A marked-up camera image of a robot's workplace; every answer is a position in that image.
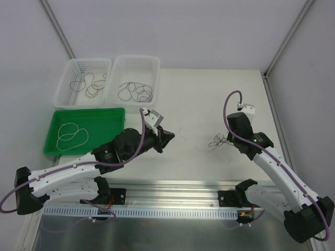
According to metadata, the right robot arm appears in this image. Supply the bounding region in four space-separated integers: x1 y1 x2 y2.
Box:
224 111 334 243

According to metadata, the bundle of thin cables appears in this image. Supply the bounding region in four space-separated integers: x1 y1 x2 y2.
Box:
208 132 232 149

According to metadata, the white perforated basket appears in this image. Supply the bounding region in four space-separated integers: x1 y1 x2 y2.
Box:
104 55 161 109
53 58 112 109

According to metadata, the white slotted cable duct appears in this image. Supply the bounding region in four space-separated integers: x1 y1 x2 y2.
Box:
43 206 238 220

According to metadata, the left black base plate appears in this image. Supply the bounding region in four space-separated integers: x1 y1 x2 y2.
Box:
80 187 128 204

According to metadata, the dark wavy cable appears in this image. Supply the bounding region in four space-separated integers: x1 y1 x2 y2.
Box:
69 72 108 92

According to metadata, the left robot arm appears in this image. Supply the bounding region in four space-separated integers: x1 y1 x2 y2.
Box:
14 127 175 215

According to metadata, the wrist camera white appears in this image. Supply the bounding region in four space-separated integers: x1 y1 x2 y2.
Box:
140 108 163 136
237 102 255 123

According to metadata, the left aluminium frame post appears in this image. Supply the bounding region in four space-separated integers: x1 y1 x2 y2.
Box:
38 0 76 59

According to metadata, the white cable in tray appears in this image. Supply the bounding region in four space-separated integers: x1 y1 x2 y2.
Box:
56 122 89 151

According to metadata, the aluminium frame post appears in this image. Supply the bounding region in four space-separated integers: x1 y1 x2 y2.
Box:
38 0 76 59
261 0 317 168

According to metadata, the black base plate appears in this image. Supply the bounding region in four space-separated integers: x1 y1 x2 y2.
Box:
80 187 128 204
218 190 248 208

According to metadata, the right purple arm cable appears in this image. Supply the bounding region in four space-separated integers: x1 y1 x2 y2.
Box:
224 90 330 241

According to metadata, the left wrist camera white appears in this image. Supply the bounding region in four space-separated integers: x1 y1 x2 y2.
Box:
140 108 163 136

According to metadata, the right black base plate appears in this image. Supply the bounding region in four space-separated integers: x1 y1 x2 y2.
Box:
218 190 248 208

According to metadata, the left white perforated basket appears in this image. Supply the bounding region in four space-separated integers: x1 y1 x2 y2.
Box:
53 58 112 109

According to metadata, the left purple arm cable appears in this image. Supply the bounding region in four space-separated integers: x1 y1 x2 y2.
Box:
0 109 146 214

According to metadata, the right white perforated basket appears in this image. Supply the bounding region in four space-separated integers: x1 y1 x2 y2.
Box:
104 55 161 109

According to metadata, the dark spiral cable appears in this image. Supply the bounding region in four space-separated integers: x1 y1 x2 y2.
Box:
130 85 154 103

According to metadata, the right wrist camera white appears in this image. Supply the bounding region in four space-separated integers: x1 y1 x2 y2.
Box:
237 102 255 123

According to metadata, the aluminium mounting rail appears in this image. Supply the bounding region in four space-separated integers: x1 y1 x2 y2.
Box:
32 177 288 211

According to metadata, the right aluminium frame post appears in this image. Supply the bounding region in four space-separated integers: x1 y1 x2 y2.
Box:
261 0 317 168

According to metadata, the dark teardrop loop cable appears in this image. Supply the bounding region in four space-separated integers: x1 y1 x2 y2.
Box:
117 82 137 101

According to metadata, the green plastic tray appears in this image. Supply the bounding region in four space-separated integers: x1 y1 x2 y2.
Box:
44 108 125 156

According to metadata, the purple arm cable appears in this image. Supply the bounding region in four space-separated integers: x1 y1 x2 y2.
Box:
224 90 330 241
0 109 146 214

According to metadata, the purple thin cable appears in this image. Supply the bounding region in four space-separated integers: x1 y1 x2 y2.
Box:
119 81 154 102

